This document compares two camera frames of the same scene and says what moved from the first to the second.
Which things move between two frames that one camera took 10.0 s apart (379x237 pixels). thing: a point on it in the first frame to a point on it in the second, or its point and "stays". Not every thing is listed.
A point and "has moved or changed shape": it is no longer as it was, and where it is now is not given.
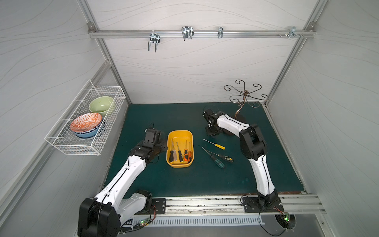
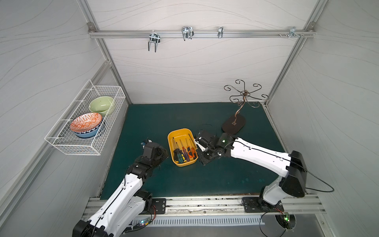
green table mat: x=197 y=162 stays
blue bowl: x=91 y=133 stays
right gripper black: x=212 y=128 to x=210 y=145
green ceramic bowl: x=101 y=104 stays
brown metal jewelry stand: x=252 y=99 stays
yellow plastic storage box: x=180 y=153 has moved or changed shape
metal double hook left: x=154 y=37 stays
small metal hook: x=220 y=32 stays
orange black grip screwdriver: x=186 y=155 to x=194 y=149
